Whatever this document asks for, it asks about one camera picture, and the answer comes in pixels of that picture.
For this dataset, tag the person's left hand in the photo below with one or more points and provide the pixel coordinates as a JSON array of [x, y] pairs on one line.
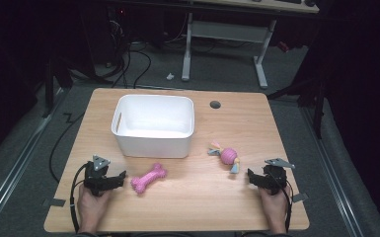
[[92, 207]]

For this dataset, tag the white plastic storage bin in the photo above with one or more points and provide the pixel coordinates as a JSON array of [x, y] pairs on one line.
[[151, 113]]

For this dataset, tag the pink rubber bone toy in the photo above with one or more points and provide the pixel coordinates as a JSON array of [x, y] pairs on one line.
[[148, 178]]

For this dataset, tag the black metal stand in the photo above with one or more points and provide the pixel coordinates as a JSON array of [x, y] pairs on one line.
[[49, 89], [317, 108]]

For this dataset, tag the white-legged wooden desk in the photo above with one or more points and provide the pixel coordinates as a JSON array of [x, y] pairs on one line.
[[230, 32]]

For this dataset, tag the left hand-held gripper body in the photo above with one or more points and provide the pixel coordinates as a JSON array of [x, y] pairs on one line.
[[96, 177]]

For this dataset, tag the person's right hand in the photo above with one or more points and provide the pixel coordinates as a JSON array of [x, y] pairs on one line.
[[274, 209]]

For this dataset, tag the small red object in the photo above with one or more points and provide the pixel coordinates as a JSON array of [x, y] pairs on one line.
[[283, 46]]

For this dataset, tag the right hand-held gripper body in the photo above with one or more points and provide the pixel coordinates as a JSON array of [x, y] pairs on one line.
[[274, 179]]

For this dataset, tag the metal floor rail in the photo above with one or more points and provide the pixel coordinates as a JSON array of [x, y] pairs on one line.
[[332, 171], [19, 158]]

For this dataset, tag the white paper scrap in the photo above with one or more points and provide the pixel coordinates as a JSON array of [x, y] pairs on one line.
[[170, 76]]

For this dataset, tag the grey tape piece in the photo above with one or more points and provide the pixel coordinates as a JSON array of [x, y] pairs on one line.
[[55, 202], [300, 197]]

